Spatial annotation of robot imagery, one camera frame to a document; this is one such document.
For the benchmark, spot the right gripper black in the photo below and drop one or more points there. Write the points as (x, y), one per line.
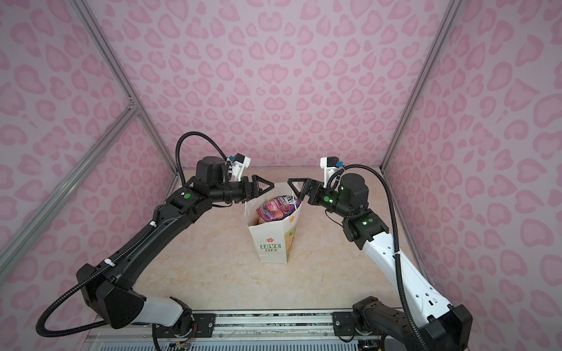
(312, 193)

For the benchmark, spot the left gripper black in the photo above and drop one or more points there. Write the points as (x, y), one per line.
(251, 189)

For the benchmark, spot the purple candy bag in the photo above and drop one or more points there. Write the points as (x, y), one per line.
(277, 209)

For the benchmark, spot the white paper bag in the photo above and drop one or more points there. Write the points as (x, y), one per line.
(273, 240)

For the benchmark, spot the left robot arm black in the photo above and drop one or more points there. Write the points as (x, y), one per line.
(108, 287)

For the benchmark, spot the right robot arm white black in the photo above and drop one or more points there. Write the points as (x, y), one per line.
(426, 319)

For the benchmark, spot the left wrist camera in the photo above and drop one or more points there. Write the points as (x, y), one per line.
(237, 165)

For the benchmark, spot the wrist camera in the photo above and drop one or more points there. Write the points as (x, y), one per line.
(330, 165)
(237, 165)

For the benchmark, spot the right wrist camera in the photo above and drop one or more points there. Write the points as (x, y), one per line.
(330, 165)

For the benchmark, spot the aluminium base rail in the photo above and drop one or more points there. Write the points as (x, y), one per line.
(250, 329)

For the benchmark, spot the aluminium corner frame post left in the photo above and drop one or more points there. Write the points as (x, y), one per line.
(94, 30)

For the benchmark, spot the aluminium corner frame post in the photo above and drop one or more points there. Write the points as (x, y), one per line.
(94, 30)
(453, 12)

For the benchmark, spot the aluminium corner frame post right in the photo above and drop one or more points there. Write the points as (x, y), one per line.
(453, 12)

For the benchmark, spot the aluminium diagonal frame bar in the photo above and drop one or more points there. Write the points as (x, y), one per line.
(28, 234)

